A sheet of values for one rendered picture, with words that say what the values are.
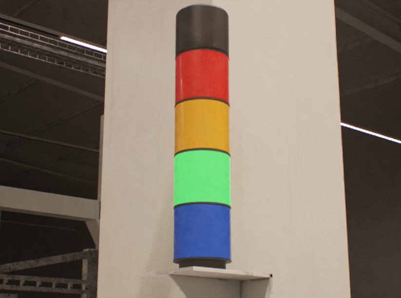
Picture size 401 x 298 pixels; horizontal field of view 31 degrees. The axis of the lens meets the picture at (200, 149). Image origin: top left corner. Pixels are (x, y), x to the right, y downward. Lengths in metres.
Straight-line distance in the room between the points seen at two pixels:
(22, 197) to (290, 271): 11.31
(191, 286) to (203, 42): 0.27
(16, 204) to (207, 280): 11.37
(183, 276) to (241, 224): 0.16
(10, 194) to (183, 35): 11.31
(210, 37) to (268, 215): 0.25
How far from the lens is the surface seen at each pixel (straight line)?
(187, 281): 0.75
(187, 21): 0.82
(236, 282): 0.80
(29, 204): 12.21
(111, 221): 1.03
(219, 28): 0.82
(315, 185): 1.00
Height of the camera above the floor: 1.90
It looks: 16 degrees up
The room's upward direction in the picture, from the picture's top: straight up
